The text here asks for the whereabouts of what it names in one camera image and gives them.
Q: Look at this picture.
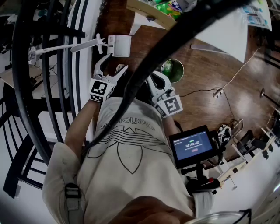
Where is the black chair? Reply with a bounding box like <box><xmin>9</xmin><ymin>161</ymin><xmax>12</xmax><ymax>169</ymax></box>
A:
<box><xmin>237</xmin><ymin>129</ymin><xmax>274</xmax><ymax>158</ymax></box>

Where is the round green waste bin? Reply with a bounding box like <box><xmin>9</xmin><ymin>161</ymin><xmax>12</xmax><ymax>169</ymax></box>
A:
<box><xmin>161</xmin><ymin>58</ymin><xmax>185</xmax><ymax>84</ymax></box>

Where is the person's right forearm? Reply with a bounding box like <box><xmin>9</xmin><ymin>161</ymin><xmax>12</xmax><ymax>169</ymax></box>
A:
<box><xmin>162</xmin><ymin>117</ymin><xmax>175</xmax><ymax>133</ymax></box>

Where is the black monitor mount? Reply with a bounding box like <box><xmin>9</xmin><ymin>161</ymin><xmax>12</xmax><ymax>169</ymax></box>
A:
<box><xmin>183</xmin><ymin>163</ymin><xmax>221</xmax><ymax>194</ymax></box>

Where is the person's left forearm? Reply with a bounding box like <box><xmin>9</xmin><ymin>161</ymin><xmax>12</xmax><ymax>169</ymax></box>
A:
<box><xmin>65</xmin><ymin>99</ymin><xmax>103</xmax><ymax>158</ymax></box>

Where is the black monitor screen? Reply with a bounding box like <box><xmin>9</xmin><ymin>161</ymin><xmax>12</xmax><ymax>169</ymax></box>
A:
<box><xmin>168</xmin><ymin>125</ymin><xmax>216</xmax><ymax>169</ymax></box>

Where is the black camera cable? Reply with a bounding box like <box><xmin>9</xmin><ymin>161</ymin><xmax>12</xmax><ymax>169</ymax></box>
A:
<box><xmin>82</xmin><ymin>0</ymin><xmax>252</xmax><ymax>154</ymax></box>

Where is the black pole stand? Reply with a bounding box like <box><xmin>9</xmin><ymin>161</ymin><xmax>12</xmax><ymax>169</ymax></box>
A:
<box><xmin>259</xmin><ymin>88</ymin><xmax>280</xmax><ymax>105</ymax></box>

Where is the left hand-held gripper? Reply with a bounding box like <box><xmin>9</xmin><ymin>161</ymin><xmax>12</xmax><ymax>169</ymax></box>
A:
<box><xmin>89</xmin><ymin>53</ymin><xmax>129</xmax><ymax>103</ymax></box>

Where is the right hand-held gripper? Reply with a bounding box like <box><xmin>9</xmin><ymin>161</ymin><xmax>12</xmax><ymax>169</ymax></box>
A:
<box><xmin>145</xmin><ymin>70</ymin><xmax>183</xmax><ymax>119</ymax></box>

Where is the person's head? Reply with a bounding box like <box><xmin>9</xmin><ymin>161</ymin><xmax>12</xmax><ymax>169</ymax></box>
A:
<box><xmin>117</xmin><ymin>195</ymin><xmax>195</xmax><ymax>224</ymax></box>

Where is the grey strap with black buckle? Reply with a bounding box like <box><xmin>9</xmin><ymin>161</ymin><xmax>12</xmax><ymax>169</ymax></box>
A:
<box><xmin>64</xmin><ymin>182</ymin><xmax>85</xmax><ymax>224</ymax></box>

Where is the white printed t-shirt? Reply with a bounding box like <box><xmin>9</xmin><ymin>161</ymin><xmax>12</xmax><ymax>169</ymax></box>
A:
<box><xmin>42</xmin><ymin>97</ymin><xmax>215</xmax><ymax>224</ymax></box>

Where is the beige floor cable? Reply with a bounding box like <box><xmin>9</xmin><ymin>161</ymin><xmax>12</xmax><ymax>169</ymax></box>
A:
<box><xmin>222</xmin><ymin>47</ymin><xmax>262</xmax><ymax>89</ymax></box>

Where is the cardboard box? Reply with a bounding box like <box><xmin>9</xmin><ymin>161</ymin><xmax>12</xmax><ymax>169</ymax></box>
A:
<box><xmin>126</xmin><ymin>0</ymin><xmax>178</xmax><ymax>30</ymax></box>

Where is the clear water bottle blue label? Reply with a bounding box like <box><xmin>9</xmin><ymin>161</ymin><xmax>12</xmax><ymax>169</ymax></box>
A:
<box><xmin>247</xmin><ymin>14</ymin><xmax>269</xmax><ymax>26</ymax></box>
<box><xmin>241</xmin><ymin>5</ymin><xmax>260</xmax><ymax>15</ymax></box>

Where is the black floor cable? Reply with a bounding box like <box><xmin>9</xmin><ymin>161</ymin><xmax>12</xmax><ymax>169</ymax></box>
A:
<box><xmin>180</xmin><ymin>87</ymin><xmax>238</xmax><ymax>123</ymax></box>

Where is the green snack packet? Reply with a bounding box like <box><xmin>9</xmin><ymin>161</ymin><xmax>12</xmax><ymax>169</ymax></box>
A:
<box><xmin>155</xmin><ymin>0</ymin><xmax>183</xmax><ymax>20</ymax></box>

